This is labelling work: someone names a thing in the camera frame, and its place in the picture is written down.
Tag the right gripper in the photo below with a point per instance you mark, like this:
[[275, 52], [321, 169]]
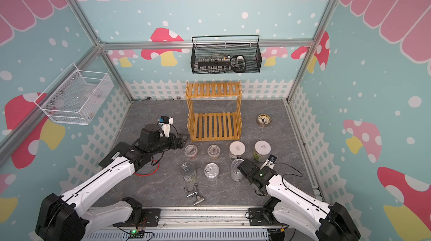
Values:
[[256, 166]]

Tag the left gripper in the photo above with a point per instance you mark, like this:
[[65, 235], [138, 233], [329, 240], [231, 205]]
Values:
[[174, 145]]

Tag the clear tub red contents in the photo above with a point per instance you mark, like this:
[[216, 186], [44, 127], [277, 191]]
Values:
[[191, 151]]

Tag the cauliflower label plastic jar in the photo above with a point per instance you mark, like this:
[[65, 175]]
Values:
[[262, 151]]

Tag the green label tin can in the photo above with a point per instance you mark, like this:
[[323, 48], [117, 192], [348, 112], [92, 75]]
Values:
[[188, 171]]

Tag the wooden two-tier shelf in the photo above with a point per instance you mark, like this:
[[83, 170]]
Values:
[[221, 126]]

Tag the large white-lid seed jar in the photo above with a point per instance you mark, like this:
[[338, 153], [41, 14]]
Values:
[[237, 150]]

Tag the clear tub orange contents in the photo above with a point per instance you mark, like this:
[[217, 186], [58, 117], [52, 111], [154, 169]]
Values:
[[214, 151]]

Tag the purple label tin can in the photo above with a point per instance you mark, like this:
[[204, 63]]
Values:
[[211, 171]]

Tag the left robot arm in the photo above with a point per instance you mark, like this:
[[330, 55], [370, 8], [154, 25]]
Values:
[[70, 216]]

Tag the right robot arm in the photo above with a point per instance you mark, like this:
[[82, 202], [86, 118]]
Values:
[[290, 206]]

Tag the black flat box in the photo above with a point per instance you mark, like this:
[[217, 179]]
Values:
[[119, 150]]

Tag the round tin on floor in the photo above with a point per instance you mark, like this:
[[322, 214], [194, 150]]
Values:
[[263, 120]]

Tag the chrome faucet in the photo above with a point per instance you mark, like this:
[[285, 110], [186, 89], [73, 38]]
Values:
[[194, 193]]

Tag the black items in basket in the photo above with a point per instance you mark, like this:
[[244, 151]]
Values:
[[226, 64]]

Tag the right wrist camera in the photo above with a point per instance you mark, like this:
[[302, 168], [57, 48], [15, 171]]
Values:
[[270, 162]]

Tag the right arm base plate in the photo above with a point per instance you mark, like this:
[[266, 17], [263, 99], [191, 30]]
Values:
[[259, 216]]

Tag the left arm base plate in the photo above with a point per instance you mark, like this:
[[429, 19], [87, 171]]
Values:
[[142, 217]]

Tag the black wire wall basket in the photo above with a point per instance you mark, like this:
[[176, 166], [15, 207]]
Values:
[[228, 45]]

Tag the white wire wall basket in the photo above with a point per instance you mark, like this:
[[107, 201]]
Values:
[[75, 96]]

